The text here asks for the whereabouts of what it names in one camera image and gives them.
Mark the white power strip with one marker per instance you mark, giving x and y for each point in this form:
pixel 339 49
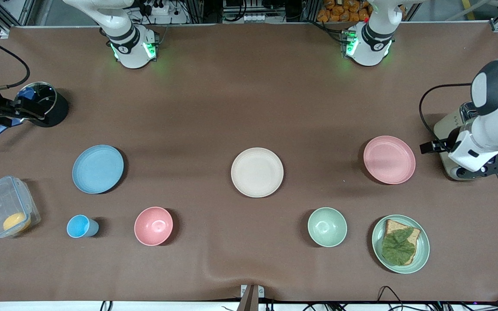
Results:
pixel 158 8

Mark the yellow round food piece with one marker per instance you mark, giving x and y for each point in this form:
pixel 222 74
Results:
pixel 16 222

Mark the beige chrome toaster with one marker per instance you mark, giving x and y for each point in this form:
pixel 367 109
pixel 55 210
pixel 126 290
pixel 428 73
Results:
pixel 444 127

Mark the beige plate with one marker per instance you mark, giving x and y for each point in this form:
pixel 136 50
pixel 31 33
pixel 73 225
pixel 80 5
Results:
pixel 257 172

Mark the green lettuce leaf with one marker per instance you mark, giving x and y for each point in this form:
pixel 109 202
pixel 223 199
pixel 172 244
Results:
pixel 398 251

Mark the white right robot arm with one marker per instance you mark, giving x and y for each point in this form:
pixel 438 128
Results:
pixel 132 52

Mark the blue plate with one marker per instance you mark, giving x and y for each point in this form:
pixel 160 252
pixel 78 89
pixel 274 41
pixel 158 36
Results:
pixel 97 169

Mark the green bowl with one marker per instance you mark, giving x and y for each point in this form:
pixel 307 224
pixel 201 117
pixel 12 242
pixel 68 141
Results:
pixel 327 227

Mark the green plate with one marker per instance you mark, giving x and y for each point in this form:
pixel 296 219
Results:
pixel 423 249

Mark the white connector block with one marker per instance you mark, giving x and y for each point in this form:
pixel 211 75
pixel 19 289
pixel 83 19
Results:
pixel 256 18

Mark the glass lid blue knob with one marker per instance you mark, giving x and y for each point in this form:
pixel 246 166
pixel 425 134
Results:
pixel 45 93

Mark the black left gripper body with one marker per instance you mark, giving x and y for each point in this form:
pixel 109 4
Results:
pixel 449 141

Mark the blue cup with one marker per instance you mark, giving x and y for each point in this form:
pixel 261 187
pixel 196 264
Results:
pixel 80 226

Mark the brown table cloth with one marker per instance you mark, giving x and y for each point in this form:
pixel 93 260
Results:
pixel 249 108

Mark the brown bread slice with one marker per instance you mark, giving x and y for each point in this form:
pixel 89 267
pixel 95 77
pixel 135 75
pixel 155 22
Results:
pixel 394 226

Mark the pink bowl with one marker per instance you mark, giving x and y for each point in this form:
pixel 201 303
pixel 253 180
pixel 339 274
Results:
pixel 154 226

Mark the pink plate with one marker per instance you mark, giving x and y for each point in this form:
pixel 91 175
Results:
pixel 389 160

